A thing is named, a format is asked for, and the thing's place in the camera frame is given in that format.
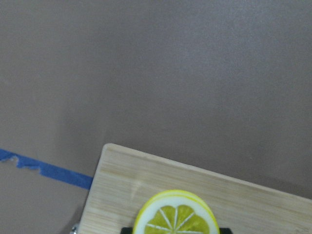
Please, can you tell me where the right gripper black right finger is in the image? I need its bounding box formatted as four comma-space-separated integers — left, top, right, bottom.
219, 228, 233, 234

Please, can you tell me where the lemon slice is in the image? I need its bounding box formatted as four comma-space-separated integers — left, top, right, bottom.
133, 190, 220, 234

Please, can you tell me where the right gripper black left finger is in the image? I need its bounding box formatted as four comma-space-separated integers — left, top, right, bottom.
121, 227, 133, 234

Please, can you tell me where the bamboo cutting board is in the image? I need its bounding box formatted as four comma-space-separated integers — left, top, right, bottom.
79, 143, 312, 234

